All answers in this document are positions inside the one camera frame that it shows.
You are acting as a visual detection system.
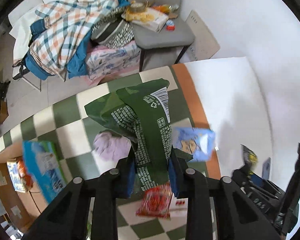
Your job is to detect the light blue tissue pack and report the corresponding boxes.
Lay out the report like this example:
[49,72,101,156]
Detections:
[172,127,216,162]

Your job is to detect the green snack bag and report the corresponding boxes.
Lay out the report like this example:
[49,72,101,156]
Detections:
[84,78,193,197]

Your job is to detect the yellow snack package on chair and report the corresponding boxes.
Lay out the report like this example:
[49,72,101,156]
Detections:
[121,2,168,32]

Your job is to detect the blue blanket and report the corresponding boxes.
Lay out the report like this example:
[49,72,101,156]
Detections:
[25,0,131,81]

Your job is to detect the black yellow snack bag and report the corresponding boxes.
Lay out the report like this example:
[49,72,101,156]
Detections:
[241,145,258,175]

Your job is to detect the red snack bag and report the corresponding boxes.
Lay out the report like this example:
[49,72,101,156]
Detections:
[135,183,172,219]

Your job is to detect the white folding cot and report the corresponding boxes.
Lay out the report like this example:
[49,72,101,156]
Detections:
[7,0,68,92]

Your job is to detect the brown cardboard box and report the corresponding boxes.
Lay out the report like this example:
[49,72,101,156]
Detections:
[0,142,48,233]

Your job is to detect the plaid checkered blanket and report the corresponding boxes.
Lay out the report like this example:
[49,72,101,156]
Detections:
[29,0,123,76]

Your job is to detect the black white patterned cushion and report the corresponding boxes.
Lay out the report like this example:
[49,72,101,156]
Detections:
[90,18,134,49]

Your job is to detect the pink floral folded quilt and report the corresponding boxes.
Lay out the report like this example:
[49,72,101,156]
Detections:
[84,41,141,85]

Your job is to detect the grey chair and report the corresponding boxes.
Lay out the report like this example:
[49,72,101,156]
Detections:
[130,0,194,72]

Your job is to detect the lilac cloth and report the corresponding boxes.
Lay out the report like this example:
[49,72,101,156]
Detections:
[91,132,131,161]

